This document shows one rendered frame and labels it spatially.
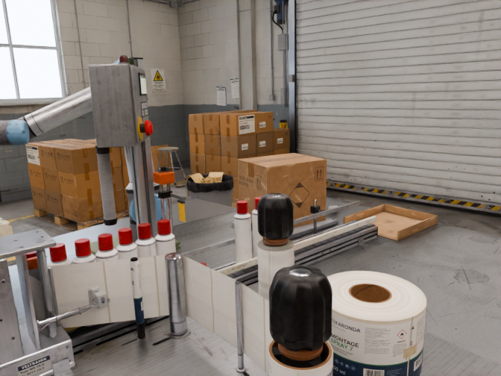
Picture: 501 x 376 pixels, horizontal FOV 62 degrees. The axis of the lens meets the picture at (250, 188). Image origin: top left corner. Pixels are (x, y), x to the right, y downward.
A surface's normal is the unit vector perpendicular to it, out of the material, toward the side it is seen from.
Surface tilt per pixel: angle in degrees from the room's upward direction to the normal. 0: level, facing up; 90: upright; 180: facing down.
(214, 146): 90
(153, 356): 0
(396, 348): 90
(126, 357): 0
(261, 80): 90
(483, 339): 0
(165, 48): 90
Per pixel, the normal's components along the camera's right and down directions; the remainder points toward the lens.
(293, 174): 0.50, 0.18
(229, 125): -0.63, 0.19
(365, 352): -0.34, 0.22
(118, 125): 0.07, 0.22
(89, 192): 0.76, 0.16
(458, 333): -0.03, -0.97
